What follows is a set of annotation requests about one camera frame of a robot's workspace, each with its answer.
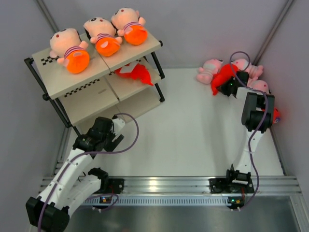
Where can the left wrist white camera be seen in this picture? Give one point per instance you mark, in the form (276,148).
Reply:
(117,124)

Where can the white slotted cable duct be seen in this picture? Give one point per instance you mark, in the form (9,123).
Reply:
(161,201)

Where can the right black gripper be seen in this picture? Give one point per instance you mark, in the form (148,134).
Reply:
(222,87)

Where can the pink plush top right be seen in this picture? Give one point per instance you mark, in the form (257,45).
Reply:
(254,71)

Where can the pink plush left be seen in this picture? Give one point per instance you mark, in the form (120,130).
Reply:
(208,70)

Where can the beige three-tier shelf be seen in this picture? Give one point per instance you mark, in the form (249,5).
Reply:
(79,98)

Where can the right doll orange pants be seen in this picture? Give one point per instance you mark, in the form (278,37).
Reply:
(130,25)

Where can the aluminium mounting rail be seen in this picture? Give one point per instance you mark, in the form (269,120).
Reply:
(267,185)

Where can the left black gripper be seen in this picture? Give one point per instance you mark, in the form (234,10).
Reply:
(116,141)

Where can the middle doll orange pants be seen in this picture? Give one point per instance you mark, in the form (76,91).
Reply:
(101,34)

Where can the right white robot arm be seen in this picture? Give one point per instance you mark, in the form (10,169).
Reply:
(257,117)

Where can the doll orange pants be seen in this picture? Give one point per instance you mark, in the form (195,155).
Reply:
(69,50)
(101,34)
(130,25)

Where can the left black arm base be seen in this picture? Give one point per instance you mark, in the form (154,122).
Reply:
(115,185)

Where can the left doll orange pants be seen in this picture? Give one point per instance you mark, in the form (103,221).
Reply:
(69,50)

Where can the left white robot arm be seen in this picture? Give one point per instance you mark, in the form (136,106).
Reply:
(51,210)

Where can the red plush fish white face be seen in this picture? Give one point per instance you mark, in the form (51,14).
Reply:
(277,116)

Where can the pink plush lower right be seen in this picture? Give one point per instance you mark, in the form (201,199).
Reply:
(259,85)

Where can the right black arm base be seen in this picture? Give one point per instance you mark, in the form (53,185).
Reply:
(222,185)

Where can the pink plush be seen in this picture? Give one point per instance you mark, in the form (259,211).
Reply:
(259,85)
(208,70)
(254,71)

